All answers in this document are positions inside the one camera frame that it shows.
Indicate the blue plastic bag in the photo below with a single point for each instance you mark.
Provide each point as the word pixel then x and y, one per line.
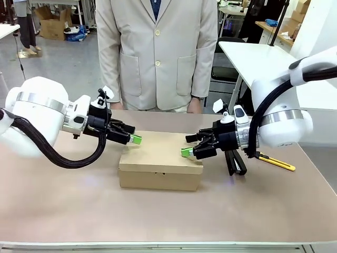
pixel 76 34

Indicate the open torn cardboard box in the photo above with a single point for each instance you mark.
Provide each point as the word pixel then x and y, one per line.
pixel 52 25

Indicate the dark wristwatch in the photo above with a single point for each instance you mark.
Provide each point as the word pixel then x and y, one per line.
pixel 198 97

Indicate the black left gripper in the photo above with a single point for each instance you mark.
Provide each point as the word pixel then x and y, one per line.
pixel 98 124

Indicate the black office chair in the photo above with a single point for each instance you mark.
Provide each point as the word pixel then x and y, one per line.
pixel 223 71

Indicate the wooden workbench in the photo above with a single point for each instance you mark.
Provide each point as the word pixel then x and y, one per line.
pixel 276 33

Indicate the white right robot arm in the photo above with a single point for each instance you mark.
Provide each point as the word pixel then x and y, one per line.
pixel 281 121

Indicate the black stapler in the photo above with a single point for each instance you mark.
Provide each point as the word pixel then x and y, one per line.
pixel 235 164

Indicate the person's beige jacket torso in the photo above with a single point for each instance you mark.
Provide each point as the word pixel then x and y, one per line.
pixel 147 66

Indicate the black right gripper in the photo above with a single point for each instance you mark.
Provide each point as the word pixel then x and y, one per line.
pixel 225 137

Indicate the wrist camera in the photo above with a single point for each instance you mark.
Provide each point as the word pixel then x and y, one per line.
pixel 226 118
pixel 101 101

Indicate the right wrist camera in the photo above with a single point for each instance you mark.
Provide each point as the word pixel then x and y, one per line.
pixel 226 118

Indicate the white desk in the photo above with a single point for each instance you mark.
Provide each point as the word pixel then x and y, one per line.
pixel 8 30

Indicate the person's left hand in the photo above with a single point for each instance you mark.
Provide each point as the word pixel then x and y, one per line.
pixel 196 105

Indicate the white side table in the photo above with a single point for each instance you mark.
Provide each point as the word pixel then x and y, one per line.
pixel 252 63

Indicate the black stand pole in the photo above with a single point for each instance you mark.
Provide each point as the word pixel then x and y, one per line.
pixel 279 21

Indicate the background person in grey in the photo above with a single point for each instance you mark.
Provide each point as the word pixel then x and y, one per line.
pixel 26 26

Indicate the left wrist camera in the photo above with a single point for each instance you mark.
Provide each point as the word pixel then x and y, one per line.
pixel 101 101

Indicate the yellow utility knife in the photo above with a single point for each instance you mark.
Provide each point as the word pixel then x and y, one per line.
pixel 279 161

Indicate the stacked cardboard boxes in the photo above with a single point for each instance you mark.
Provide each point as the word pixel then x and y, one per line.
pixel 300 10

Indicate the brown cardboard box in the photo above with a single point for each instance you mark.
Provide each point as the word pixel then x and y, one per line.
pixel 158 158

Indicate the blue cloth bundle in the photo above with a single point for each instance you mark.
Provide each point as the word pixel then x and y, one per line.
pixel 271 22

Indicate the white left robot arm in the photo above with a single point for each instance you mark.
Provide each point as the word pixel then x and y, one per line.
pixel 37 110

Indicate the blue shirt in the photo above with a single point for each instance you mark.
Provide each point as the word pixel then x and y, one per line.
pixel 156 8

